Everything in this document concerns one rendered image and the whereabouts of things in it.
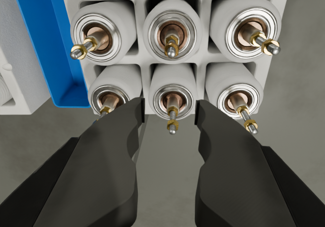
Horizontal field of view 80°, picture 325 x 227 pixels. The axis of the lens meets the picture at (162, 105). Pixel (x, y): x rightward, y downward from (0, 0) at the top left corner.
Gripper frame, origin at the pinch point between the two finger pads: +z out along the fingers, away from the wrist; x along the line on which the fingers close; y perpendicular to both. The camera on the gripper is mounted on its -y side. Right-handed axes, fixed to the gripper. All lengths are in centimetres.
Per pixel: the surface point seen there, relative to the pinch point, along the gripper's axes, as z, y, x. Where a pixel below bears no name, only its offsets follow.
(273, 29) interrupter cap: 21.0, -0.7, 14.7
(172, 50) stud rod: 12.1, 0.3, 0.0
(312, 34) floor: 46, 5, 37
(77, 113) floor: 46, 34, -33
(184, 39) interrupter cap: 21.1, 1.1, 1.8
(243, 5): 21.5, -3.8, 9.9
